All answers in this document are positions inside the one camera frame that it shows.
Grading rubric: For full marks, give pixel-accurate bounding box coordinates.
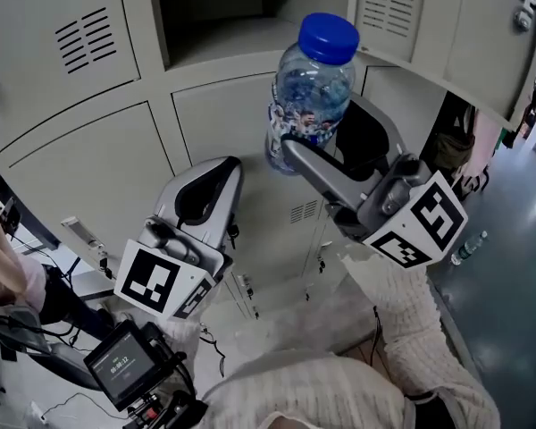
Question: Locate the grey metal locker cabinet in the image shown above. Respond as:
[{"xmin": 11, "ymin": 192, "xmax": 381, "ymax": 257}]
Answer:
[{"xmin": 0, "ymin": 0, "xmax": 448, "ymax": 326}]

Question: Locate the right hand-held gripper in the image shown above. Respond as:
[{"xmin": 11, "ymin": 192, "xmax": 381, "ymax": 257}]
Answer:
[{"xmin": 280, "ymin": 93, "xmax": 470, "ymax": 270}]

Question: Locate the locker door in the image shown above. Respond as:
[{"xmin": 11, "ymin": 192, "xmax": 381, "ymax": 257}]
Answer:
[{"xmin": 348, "ymin": 0, "xmax": 536, "ymax": 134}]

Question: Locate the clear water bottle green label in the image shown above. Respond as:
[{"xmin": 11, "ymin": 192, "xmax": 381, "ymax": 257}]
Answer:
[{"xmin": 449, "ymin": 230, "xmax": 490, "ymax": 266}]

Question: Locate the black monitor with timer screen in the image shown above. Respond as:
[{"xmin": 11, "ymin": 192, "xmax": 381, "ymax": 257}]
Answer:
[{"xmin": 82, "ymin": 319, "xmax": 209, "ymax": 429}]

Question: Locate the person's left forearm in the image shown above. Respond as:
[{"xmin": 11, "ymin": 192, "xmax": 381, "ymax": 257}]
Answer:
[{"xmin": 159, "ymin": 314, "xmax": 234, "ymax": 400}]

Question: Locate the clear plastic water bottle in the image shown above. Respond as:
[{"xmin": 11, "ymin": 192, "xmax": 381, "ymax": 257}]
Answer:
[{"xmin": 264, "ymin": 12, "xmax": 361, "ymax": 176}]

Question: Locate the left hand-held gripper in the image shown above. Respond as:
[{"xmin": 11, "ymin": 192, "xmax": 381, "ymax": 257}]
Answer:
[{"xmin": 113, "ymin": 155, "xmax": 245, "ymax": 322}]

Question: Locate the person's right forearm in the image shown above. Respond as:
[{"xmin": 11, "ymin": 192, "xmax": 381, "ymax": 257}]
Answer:
[{"xmin": 338, "ymin": 243, "xmax": 455, "ymax": 368}]

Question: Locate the black bag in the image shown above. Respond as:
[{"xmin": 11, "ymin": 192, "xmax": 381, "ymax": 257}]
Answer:
[{"xmin": 421, "ymin": 92, "xmax": 478, "ymax": 183}]

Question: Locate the black floor cable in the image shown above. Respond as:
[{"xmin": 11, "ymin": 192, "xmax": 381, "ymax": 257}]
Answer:
[{"xmin": 38, "ymin": 390, "xmax": 131, "ymax": 420}]

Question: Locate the person's torso in knit sweater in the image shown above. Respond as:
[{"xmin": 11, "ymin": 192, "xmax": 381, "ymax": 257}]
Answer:
[{"xmin": 195, "ymin": 345, "xmax": 504, "ymax": 429}]

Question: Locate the dark grey oval panel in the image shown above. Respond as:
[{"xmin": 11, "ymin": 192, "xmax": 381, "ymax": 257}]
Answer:
[{"xmin": 25, "ymin": 336, "xmax": 105, "ymax": 393}]

